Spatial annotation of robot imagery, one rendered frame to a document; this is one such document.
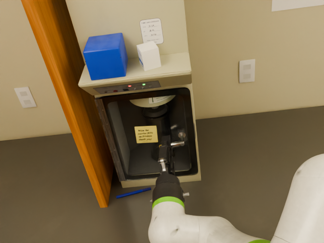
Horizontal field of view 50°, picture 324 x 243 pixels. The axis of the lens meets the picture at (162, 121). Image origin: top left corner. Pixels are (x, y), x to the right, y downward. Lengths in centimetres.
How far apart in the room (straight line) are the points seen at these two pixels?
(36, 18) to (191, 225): 66
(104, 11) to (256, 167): 85
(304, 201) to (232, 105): 121
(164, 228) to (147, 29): 55
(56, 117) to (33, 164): 26
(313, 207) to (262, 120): 117
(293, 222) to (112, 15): 72
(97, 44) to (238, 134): 86
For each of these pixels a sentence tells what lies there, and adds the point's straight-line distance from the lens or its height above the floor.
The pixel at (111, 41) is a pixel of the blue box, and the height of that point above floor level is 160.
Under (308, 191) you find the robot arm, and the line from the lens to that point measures 56.
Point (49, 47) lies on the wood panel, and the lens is 100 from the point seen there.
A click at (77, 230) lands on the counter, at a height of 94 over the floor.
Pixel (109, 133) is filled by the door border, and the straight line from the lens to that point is 124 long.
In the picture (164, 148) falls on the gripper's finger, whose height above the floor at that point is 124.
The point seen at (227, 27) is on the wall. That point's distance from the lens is 153.
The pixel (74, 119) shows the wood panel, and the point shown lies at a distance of 112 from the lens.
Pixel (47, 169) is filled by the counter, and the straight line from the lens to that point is 166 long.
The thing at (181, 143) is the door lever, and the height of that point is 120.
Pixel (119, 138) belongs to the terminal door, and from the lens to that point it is 125.
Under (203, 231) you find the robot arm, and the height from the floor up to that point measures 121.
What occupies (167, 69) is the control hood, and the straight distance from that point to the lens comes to 99.
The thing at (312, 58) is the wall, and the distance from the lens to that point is 170.
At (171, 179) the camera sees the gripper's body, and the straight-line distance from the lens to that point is 105.
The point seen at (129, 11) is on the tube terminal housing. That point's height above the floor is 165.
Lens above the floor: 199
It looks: 37 degrees down
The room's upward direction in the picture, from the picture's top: 10 degrees counter-clockwise
